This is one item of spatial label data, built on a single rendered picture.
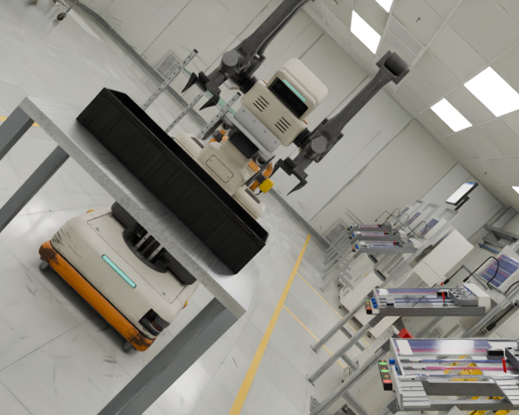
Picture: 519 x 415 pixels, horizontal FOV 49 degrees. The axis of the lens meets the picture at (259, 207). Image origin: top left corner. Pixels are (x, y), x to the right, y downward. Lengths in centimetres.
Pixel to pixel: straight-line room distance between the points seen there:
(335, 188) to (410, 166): 150
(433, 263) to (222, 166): 535
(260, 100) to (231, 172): 32
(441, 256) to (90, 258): 558
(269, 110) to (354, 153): 909
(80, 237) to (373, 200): 933
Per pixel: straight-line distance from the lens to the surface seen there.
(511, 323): 434
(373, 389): 433
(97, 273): 250
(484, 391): 284
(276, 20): 218
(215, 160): 239
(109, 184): 135
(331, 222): 1144
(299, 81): 232
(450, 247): 748
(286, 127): 236
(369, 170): 1142
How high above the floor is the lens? 116
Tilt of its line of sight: 8 degrees down
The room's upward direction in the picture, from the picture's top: 45 degrees clockwise
